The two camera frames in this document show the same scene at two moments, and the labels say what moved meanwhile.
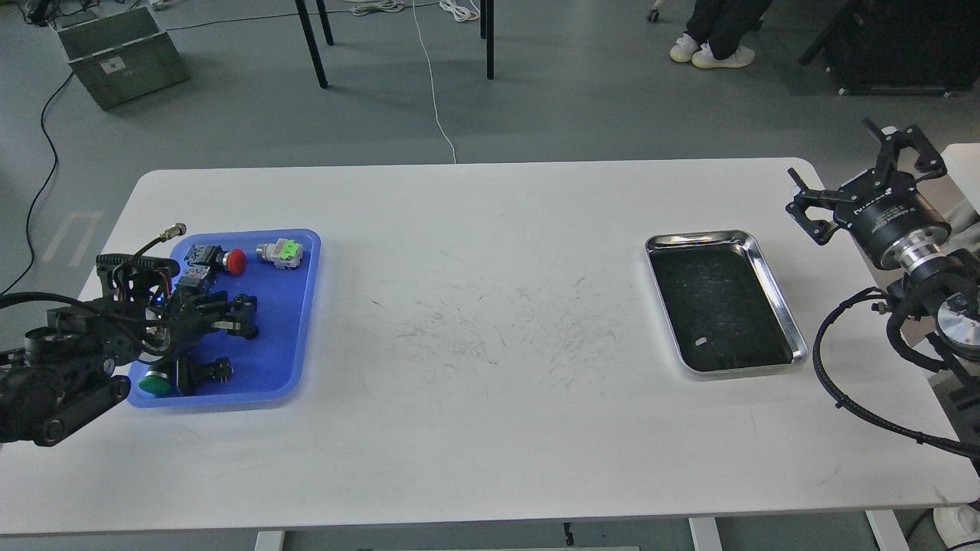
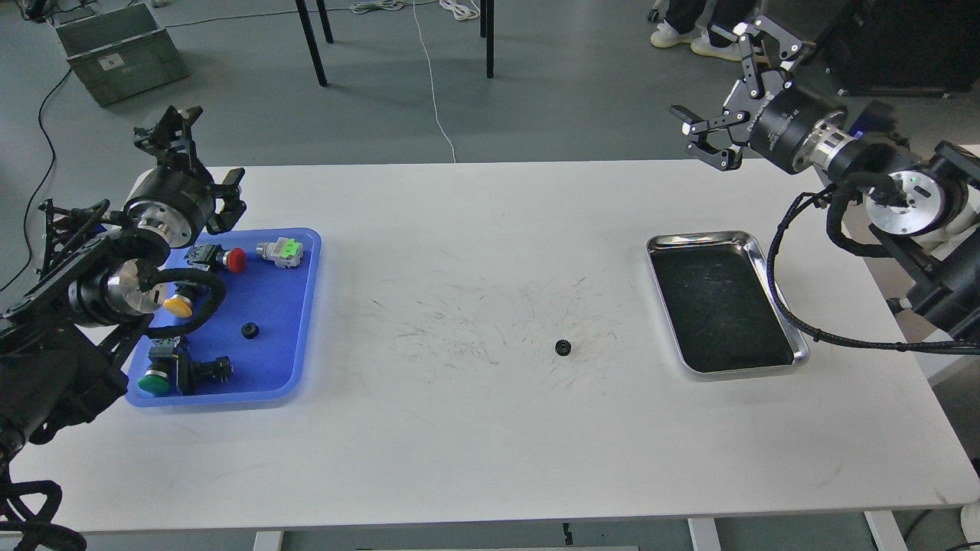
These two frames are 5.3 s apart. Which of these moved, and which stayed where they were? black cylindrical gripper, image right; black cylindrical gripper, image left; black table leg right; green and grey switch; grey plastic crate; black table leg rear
Moved: black cylindrical gripper, image right; black cylindrical gripper, image left
Stayed: black table leg rear; green and grey switch; black table leg right; grey plastic crate
